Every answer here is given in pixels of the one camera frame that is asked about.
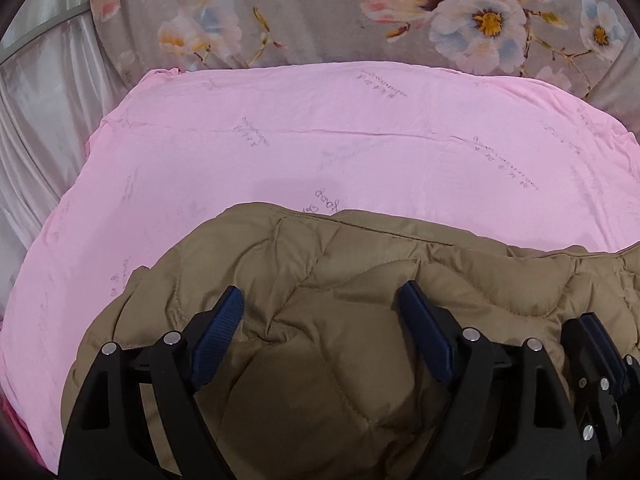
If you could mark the grey floral cloth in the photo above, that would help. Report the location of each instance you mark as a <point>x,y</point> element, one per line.
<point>300,20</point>

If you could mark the pink bed sheet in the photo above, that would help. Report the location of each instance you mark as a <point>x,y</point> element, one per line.
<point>300,160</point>

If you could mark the grey metal rod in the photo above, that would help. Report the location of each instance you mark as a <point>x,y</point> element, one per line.
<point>35,34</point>

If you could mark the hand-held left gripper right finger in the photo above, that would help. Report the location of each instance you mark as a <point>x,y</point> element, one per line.
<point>430,335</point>

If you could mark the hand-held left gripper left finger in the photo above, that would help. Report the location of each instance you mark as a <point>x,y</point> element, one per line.
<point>215,340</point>

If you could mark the white satin curtain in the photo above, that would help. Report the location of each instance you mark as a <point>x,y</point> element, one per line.
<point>40,135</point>

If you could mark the olive quilted jacket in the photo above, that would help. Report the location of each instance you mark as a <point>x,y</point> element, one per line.
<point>325,285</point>

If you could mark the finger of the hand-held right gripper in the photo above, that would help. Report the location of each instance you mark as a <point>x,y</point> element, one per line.
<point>597,345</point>
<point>631,375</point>

